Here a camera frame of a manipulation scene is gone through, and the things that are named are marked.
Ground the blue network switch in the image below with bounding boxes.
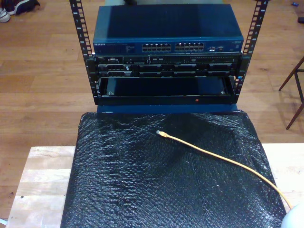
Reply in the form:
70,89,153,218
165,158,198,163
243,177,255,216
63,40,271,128
92,3,245,56

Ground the black perforated rack post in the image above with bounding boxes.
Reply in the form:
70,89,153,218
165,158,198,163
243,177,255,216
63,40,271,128
231,0,271,105
69,0,100,105

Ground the black rack server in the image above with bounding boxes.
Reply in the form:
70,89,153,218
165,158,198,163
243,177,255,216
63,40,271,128
86,55,243,78

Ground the black bubble mat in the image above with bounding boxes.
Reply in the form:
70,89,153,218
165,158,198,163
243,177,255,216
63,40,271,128
60,109,292,228

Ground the white sneaker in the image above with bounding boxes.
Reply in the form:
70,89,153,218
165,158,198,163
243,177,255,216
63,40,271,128
0,7,11,24

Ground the yellow network cable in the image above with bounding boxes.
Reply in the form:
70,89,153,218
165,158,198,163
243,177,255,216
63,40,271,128
156,130,293,210

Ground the dark shoe white sole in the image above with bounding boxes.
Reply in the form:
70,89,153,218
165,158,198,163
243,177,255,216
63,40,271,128
4,0,40,16

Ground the brown wooden chair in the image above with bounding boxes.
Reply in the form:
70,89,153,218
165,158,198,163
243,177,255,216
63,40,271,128
278,56,304,131

